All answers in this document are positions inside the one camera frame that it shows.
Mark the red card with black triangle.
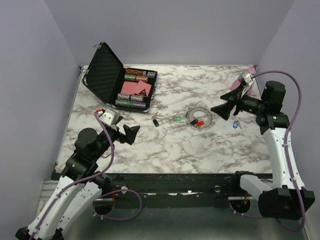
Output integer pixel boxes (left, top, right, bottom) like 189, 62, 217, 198
132, 81, 152, 97

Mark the metal disc keyring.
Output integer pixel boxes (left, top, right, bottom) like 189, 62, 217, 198
185, 103, 215, 131

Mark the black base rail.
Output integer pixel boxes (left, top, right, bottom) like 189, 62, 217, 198
51, 171, 266, 210

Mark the key with red tag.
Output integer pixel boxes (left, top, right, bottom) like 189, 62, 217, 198
195, 121, 205, 127

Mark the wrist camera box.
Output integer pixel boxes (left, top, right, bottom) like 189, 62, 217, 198
99, 109, 120, 126
237, 71, 254, 87

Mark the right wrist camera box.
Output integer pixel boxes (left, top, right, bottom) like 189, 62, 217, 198
237, 71, 254, 87

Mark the pink holder block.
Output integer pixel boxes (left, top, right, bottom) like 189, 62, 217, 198
229, 66, 256, 96

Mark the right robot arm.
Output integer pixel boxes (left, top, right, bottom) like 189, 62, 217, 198
210, 81, 315, 220

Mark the black poker chip case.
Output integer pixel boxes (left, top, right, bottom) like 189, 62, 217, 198
82, 41, 158, 113

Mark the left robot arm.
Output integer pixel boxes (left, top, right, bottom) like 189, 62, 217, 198
15, 110, 140, 240

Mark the red playing card deck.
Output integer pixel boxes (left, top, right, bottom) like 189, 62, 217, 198
120, 81, 138, 95

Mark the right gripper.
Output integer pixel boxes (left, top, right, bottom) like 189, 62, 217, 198
211, 83, 267, 120

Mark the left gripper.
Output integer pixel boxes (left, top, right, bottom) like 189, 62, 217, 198
92, 115, 140, 161

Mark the key with green tag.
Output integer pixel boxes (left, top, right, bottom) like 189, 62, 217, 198
173, 116, 182, 122

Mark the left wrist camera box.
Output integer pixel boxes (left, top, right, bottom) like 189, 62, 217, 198
99, 109, 120, 126

